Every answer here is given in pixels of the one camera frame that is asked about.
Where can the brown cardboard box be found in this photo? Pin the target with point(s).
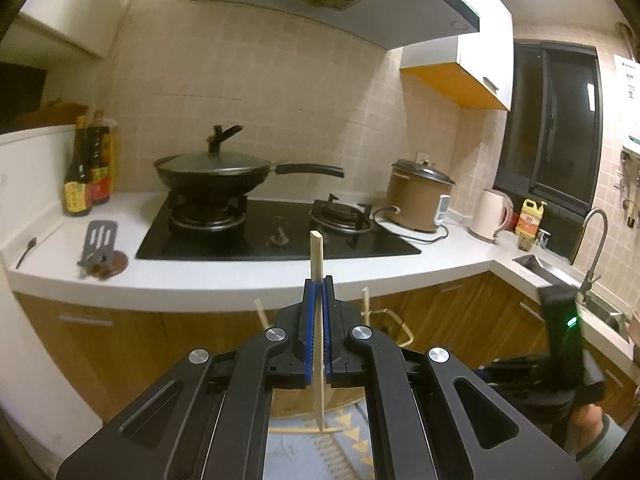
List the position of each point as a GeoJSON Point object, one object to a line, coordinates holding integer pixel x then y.
{"type": "Point", "coordinates": [60, 112]}

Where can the brown rice cooker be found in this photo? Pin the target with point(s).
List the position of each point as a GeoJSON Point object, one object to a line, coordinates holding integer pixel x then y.
{"type": "Point", "coordinates": [410, 200]}

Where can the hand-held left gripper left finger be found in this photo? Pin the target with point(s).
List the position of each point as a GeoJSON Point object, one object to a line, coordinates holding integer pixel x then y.
{"type": "Point", "coordinates": [310, 330]}

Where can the black gas stove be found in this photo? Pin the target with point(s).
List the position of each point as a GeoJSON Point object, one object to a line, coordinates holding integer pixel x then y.
{"type": "Point", "coordinates": [200, 247]}

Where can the dark bottle red label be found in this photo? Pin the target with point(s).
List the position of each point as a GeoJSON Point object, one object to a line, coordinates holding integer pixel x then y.
{"type": "Point", "coordinates": [100, 170]}

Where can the white refrigerator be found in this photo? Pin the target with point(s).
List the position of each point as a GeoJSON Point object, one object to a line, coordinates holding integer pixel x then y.
{"type": "Point", "coordinates": [30, 360]}

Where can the steel kitchen faucet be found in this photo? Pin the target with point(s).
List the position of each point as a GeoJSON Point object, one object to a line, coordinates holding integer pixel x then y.
{"type": "Point", "coordinates": [592, 240]}

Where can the yellow oil bottle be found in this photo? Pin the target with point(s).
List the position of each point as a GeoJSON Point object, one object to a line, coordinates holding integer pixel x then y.
{"type": "Point", "coordinates": [530, 222]}

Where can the white water heater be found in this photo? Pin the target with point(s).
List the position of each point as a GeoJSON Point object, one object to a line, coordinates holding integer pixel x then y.
{"type": "Point", "coordinates": [631, 150]}

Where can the grey slotted spatula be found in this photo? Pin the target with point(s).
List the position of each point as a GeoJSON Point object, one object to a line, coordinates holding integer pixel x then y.
{"type": "Point", "coordinates": [100, 237]}

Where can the white electric kettle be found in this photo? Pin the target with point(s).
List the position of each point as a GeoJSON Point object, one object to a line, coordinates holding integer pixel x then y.
{"type": "Point", "coordinates": [487, 215]}

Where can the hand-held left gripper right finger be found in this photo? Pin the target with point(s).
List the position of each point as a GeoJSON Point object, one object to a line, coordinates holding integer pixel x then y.
{"type": "Point", "coordinates": [329, 330]}

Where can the wooden base cabinets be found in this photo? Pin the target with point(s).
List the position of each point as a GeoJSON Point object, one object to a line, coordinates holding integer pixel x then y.
{"type": "Point", "coordinates": [125, 350]}

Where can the light blue patterned rug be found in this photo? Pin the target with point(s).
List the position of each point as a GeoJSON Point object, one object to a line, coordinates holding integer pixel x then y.
{"type": "Point", "coordinates": [310, 455]}

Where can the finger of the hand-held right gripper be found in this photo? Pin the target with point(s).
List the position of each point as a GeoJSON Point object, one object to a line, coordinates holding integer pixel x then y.
{"type": "Point", "coordinates": [507, 367]}

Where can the small black spoon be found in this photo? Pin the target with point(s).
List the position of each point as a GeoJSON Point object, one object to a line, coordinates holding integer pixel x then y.
{"type": "Point", "coordinates": [27, 252]}

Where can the person's right forearm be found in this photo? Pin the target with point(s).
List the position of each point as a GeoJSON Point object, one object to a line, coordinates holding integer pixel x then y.
{"type": "Point", "coordinates": [590, 427]}

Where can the grey range hood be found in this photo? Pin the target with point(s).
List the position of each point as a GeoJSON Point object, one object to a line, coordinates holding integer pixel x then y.
{"type": "Point", "coordinates": [350, 15]}

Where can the steel kitchen sink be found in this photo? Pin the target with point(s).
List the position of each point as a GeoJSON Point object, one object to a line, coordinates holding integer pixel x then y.
{"type": "Point", "coordinates": [545, 267]}

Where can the white wall outlet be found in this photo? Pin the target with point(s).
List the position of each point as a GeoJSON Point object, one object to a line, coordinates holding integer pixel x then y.
{"type": "Point", "coordinates": [424, 157]}

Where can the brown round spoon rest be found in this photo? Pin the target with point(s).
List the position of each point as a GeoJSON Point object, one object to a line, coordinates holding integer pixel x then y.
{"type": "Point", "coordinates": [117, 262]}

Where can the black wok lid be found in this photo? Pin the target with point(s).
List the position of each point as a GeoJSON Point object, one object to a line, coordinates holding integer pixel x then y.
{"type": "Point", "coordinates": [215, 160]}

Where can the dark kitchen window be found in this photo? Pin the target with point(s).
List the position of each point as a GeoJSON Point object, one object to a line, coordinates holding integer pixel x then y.
{"type": "Point", "coordinates": [550, 135]}

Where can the dark bottle yellow label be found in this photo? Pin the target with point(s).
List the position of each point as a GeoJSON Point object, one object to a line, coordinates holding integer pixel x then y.
{"type": "Point", "coordinates": [77, 185]}

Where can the black wok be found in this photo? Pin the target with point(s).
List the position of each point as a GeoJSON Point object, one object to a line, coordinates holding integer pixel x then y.
{"type": "Point", "coordinates": [210, 182]}

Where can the white wall cabinet orange underside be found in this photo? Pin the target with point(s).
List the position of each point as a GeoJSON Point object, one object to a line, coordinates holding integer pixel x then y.
{"type": "Point", "coordinates": [475, 60]}

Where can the beige slatted plastic basket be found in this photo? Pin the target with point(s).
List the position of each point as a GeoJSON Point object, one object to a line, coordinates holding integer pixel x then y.
{"type": "Point", "coordinates": [405, 332]}

